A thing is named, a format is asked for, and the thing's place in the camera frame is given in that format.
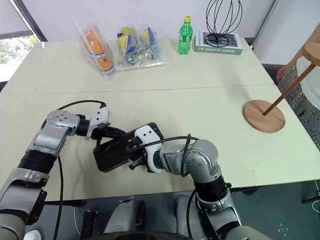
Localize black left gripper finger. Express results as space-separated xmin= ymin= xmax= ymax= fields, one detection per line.
xmin=108 ymin=126 xmax=127 ymax=137
xmin=101 ymin=134 xmax=125 ymax=145

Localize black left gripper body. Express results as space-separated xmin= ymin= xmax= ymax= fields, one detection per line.
xmin=86 ymin=125 xmax=114 ymax=151

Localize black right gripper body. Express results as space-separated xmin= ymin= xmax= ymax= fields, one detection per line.
xmin=127 ymin=145 xmax=150 ymax=172

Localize round wooden stand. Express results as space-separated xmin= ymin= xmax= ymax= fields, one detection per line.
xmin=242 ymin=41 xmax=320 ymax=134

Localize person's right hand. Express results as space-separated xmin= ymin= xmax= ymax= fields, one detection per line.
xmin=275 ymin=63 xmax=292 ymax=85

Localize dark grey rounded shape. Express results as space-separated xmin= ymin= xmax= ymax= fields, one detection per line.
xmin=103 ymin=196 xmax=146 ymax=235
xmin=173 ymin=194 xmax=201 ymax=235

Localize black bar under table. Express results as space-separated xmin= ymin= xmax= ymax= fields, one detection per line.
xmin=44 ymin=198 xmax=87 ymax=208

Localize clear bag, blue yellow items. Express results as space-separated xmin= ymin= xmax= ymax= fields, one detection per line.
xmin=115 ymin=24 xmax=170 ymax=71

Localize clear bag of orange items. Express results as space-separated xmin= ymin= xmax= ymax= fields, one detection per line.
xmin=75 ymin=21 xmax=116 ymax=81

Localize green plastic soda bottle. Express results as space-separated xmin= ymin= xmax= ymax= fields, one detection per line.
xmin=177 ymin=16 xmax=194 ymax=55

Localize grey hardcover book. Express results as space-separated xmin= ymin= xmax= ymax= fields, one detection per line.
xmin=194 ymin=30 xmax=244 ymax=56

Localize person's grey patterned garment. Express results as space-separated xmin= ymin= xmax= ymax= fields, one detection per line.
xmin=276 ymin=63 xmax=320 ymax=152

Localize grey metal pole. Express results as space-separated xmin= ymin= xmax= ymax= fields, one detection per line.
xmin=249 ymin=0 xmax=279 ymax=50

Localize person's white shirt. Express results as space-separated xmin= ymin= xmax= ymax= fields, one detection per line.
xmin=300 ymin=32 xmax=320 ymax=112

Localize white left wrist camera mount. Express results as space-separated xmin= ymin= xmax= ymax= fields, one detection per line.
xmin=84 ymin=106 xmax=112 ymax=141

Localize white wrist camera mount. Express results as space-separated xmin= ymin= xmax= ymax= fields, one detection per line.
xmin=84 ymin=106 xmax=112 ymax=141
xmin=134 ymin=125 xmax=166 ymax=174

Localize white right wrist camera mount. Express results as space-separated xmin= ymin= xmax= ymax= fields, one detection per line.
xmin=134 ymin=125 xmax=166 ymax=174

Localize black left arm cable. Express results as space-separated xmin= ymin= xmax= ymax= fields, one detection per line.
xmin=55 ymin=99 xmax=108 ymax=240

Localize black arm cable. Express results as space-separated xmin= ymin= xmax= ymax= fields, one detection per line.
xmin=55 ymin=99 xmax=108 ymax=240
xmin=126 ymin=134 xmax=201 ymax=238

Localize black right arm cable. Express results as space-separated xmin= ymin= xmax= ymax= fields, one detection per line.
xmin=126 ymin=134 xmax=201 ymax=238

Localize black wire sculpture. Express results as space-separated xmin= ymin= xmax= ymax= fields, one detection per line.
xmin=203 ymin=0 xmax=244 ymax=48

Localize dark window frame post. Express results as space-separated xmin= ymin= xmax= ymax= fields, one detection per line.
xmin=8 ymin=0 xmax=48 ymax=43

